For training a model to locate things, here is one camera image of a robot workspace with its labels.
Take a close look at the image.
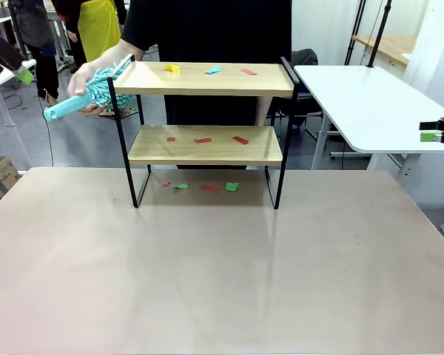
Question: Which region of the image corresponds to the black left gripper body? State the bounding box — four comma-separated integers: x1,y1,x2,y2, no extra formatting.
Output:
0,35,23,71

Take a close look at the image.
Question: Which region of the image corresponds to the teal chenille duster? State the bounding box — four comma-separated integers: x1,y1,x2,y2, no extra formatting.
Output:
43,54,138,123

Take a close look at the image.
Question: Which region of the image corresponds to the person's right hand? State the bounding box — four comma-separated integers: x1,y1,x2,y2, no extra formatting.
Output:
67,61,110,118

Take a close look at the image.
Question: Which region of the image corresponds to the person in grey top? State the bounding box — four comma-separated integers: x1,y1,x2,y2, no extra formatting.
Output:
7,0,60,107

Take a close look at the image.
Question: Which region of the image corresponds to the large white side table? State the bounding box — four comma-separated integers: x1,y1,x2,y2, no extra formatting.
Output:
293,64,444,172

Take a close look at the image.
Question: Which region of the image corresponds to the person in yellow apron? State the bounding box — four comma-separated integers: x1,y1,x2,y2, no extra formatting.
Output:
51,0,129,71

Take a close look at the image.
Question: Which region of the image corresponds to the light wooden table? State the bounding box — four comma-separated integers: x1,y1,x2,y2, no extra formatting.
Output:
351,35,419,67

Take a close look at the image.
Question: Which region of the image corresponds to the brown cardboard box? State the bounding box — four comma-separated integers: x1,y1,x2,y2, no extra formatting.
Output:
0,155,22,197

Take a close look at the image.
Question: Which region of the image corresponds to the black stand pole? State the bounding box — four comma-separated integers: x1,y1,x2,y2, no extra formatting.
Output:
368,0,393,69
346,0,367,66

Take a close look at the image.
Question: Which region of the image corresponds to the black office chair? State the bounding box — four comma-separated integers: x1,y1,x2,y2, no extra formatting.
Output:
269,49,325,142

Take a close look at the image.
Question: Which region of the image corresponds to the person in black clothes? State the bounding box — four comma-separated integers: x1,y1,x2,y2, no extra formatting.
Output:
120,0,293,170

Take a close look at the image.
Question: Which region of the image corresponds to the thin black hanging cable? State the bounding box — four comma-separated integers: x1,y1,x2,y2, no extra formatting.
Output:
42,98,56,167

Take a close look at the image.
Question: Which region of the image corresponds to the two-tier wooden black-frame shelf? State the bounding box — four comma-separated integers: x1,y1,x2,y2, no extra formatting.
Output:
107,54,300,211

